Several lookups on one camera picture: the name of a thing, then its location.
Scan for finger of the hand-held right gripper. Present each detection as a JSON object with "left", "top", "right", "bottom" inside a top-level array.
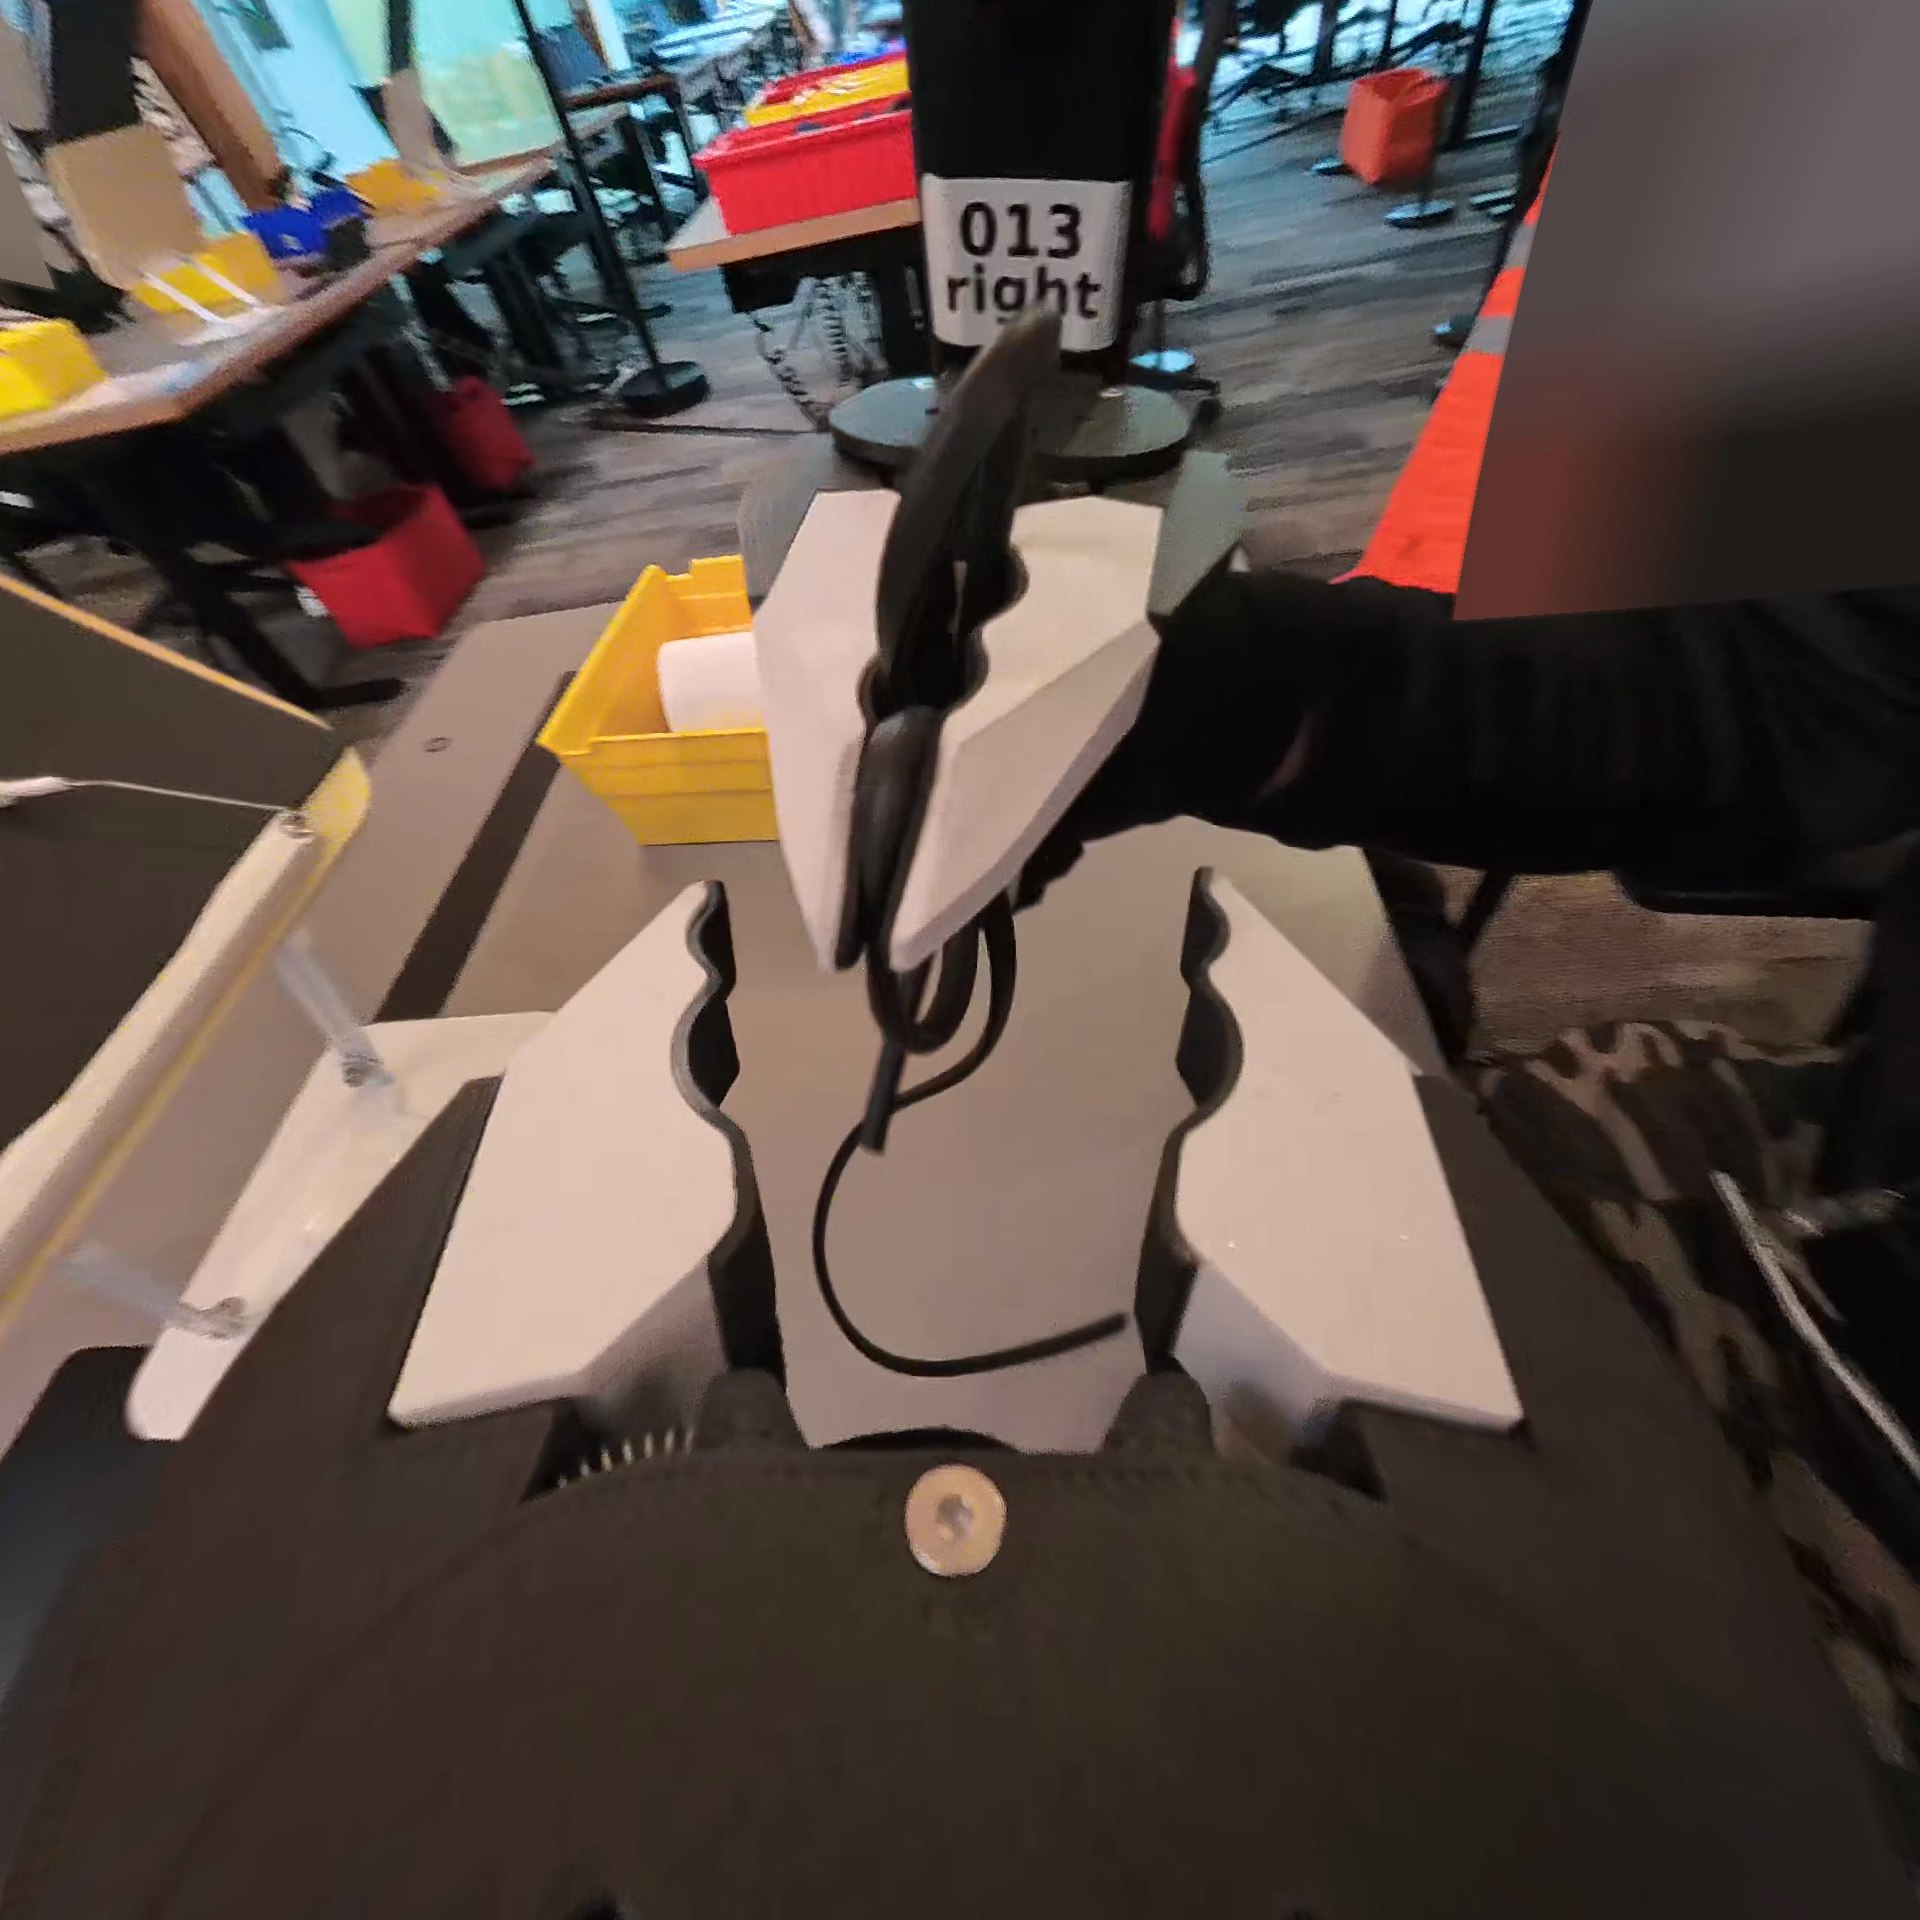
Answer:
[
  {"left": 744, "top": 486, "right": 908, "bottom": 979},
  {"left": 887, "top": 497, "right": 1166, "bottom": 979}
]

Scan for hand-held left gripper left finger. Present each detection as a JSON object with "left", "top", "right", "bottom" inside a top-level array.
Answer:
[{"left": 391, "top": 880, "right": 752, "bottom": 1429}]

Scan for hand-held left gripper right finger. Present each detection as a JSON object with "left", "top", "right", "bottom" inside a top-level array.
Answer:
[{"left": 1156, "top": 871, "right": 1526, "bottom": 1437}]

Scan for thin black cable loop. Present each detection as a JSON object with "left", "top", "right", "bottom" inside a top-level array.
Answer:
[{"left": 810, "top": 307, "right": 1137, "bottom": 1383}]

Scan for white roll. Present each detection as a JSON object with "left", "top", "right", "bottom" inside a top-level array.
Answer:
[{"left": 654, "top": 630, "right": 770, "bottom": 745}]

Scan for yellow plastic bin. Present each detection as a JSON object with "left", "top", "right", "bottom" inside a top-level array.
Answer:
[{"left": 534, "top": 551, "right": 782, "bottom": 853}]

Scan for person's right forearm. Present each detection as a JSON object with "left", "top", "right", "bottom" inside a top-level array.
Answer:
[{"left": 1260, "top": 571, "right": 1920, "bottom": 896}]

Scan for person's right hand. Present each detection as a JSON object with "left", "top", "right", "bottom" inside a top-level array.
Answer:
[{"left": 1015, "top": 576, "right": 1322, "bottom": 908}]

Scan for red plastic bin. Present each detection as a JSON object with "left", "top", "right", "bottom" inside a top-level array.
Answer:
[
  {"left": 1338, "top": 66, "right": 1452, "bottom": 192},
  {"left": 293, "top": 486, "right": 489, "bottom": 654},
  {"left": 696, "top": 106, "right": 920, "bottom": 242}
]

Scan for small wooden desk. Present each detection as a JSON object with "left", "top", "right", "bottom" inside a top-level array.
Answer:
[{"left": 661, "top": 196, "right": 927, "bottom": 379}]

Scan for white board stand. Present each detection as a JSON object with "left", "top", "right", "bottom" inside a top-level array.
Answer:
[{"left": 67, "top": 931, "right": 558, "bottom": 1448}]

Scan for person's camouflage pants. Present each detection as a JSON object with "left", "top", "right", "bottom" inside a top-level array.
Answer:
[{"left": 1486, "top": 1021, "right": 1920, "bottom": 1772}]

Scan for black round-top pole stand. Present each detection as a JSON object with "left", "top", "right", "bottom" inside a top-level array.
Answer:
[{"left": 511, "top": 0, "right": 717, "bottom": 422}]

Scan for orange traffic cone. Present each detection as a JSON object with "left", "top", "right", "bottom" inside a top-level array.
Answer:
[{"left": 1351, "top": 180, "right": 1549, "bottom": 597}]

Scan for wooden board with black mat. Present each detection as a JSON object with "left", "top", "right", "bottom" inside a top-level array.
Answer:
[{"left": 0, "top": 571, "right": 378, "bottom": 1322}]

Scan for small blue bin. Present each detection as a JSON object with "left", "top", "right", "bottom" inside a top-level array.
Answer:
[{"left": 246, "top": 190, "right": 375, "bottom": 266}]

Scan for long wooden desk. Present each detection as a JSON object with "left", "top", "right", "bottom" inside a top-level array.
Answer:
[{"left": 0, "top": 151, "right": 558, "bottom": 709}]

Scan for small yellow bin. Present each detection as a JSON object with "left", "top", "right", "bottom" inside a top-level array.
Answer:
[{"left": 0, "top": 322, "right": 111, "bottom": 421}]

